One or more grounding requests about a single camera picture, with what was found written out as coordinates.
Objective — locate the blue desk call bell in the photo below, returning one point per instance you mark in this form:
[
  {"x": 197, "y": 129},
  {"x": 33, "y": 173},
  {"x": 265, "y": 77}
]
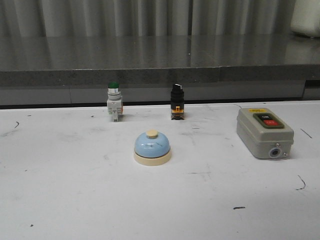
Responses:
[{"x": 152, "y": 148}]

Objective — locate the green indicator push button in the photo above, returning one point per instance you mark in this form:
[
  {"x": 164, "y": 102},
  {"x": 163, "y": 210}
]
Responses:
[{"x": 114, "y": 101}]

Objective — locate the grey stone counter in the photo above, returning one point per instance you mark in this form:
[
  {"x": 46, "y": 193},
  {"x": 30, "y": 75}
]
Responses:
[{"x": 76, "y": 71}]

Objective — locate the white container in background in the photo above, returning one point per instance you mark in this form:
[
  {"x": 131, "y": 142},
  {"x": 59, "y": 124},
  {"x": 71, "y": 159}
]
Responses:
[{"x": 306, "y": 18}]

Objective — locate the black selector switch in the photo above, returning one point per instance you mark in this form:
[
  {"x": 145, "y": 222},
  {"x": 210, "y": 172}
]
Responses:
[{"x": 177, "y": 102}]

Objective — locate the grey on-off switch box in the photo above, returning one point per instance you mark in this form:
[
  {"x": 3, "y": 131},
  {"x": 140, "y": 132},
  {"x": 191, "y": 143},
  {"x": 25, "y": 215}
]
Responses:
[{"x": 264, "y": 134}]

